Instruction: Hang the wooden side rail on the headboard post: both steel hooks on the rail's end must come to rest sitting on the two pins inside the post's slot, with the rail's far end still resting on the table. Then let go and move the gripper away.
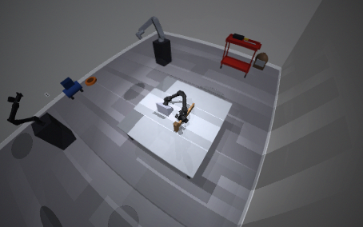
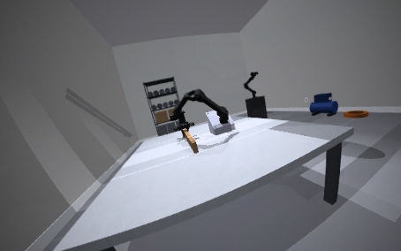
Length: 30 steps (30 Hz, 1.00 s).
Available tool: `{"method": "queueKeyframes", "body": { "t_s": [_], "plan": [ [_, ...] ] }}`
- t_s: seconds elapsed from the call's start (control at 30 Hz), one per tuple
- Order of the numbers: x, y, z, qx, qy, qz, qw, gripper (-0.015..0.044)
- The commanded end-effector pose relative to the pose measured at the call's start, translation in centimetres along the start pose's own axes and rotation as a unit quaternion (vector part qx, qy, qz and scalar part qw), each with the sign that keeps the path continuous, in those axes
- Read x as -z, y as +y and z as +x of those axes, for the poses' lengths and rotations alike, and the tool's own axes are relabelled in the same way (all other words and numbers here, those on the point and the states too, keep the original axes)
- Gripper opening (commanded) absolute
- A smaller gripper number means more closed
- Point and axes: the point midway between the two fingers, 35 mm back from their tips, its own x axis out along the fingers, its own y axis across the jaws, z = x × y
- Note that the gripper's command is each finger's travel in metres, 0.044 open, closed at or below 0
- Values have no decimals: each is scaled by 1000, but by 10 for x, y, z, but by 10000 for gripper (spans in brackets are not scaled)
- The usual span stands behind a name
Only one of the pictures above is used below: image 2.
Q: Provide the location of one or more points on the brown wooden board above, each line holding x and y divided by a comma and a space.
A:
191, 141

